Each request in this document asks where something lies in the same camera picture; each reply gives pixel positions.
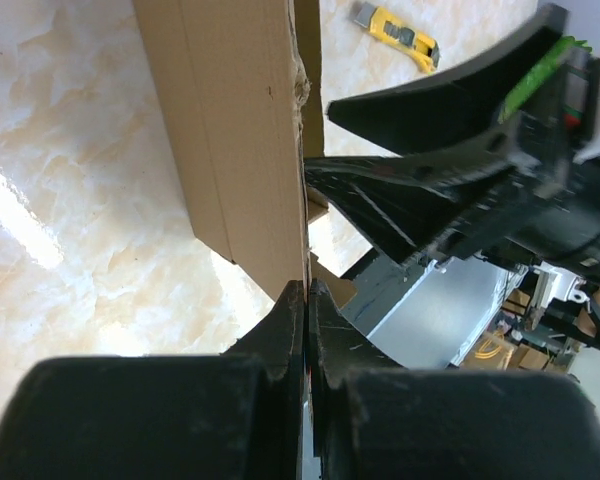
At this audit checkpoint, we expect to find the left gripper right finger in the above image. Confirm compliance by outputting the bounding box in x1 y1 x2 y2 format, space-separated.
307 280 600 479

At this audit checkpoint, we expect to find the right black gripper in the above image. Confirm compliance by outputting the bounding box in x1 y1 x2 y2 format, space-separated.
304 3 600 273

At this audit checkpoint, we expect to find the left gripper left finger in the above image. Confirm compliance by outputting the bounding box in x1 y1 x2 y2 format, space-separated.
0 281 305 479

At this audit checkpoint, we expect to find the yellow utility knife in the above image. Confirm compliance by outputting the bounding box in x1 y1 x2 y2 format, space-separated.
354 2 440 74

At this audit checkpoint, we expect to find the brown cardboard express box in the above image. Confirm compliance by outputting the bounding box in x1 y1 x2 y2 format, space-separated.
134 1 356 306

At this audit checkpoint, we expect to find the green glue stick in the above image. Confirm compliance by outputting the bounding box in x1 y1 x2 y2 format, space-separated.
495 36 593 124

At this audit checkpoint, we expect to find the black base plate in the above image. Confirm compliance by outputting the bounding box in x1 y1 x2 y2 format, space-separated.
341 249 431 336

